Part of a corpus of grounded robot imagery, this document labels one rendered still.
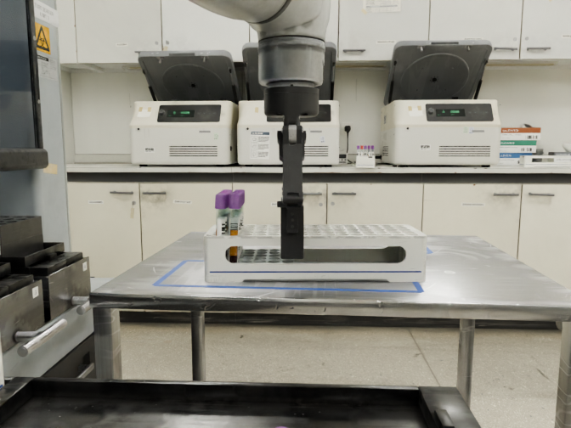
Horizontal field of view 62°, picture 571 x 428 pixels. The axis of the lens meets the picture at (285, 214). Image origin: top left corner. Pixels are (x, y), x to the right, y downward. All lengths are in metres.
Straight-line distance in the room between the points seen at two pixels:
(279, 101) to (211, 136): 2.01
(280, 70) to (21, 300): 0.46
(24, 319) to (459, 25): 2.73
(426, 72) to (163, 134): 1.55
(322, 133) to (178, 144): 0.78
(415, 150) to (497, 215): 0.56
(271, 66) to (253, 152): 1.98
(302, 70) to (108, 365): 0.45
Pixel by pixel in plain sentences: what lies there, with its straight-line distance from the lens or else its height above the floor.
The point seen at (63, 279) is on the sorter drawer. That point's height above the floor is 0.79.
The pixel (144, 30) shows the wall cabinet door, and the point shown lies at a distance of 3.10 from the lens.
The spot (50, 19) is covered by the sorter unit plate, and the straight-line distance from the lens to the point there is 1.05.
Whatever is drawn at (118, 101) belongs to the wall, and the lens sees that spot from 3.47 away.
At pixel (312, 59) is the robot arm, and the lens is 0.64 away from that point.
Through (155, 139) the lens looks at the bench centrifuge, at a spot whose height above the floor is 1.05.
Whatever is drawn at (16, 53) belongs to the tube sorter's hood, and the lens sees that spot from 0.91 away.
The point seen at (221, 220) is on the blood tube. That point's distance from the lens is 0.64.
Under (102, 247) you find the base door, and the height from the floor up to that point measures 0.45.
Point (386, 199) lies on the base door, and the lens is 2.63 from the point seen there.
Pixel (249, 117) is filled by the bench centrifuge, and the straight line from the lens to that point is 2.64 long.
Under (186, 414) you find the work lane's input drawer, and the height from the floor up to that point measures 0.80.
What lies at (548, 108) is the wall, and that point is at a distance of 3.57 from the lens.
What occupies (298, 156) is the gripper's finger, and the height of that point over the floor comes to 0.99.
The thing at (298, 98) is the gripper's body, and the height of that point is 1.06.
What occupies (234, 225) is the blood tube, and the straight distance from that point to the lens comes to 0.64.
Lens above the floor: 1.00
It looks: 8 degrees down
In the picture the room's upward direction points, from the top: straight up
